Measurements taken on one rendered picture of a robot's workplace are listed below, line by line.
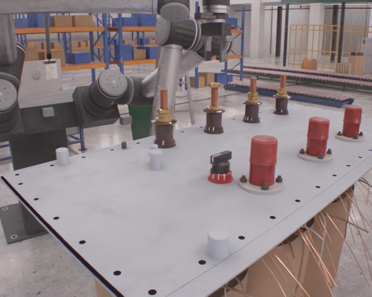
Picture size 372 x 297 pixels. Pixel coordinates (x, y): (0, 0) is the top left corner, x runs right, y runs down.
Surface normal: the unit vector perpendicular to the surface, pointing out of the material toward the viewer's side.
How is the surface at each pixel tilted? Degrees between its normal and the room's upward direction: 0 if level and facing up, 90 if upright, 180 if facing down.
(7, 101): 65
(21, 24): 90
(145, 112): 94
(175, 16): 145
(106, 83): 60
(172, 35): 108
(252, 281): 90
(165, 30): 82
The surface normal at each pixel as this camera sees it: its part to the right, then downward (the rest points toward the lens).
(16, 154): 0.57, 0.26
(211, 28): -0.82, 0.18
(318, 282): 0.32, 0.30
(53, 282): 0.00, -0.95
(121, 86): 0.57, -0.20
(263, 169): -0.17, 0.32
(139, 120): -0.48, 0.34
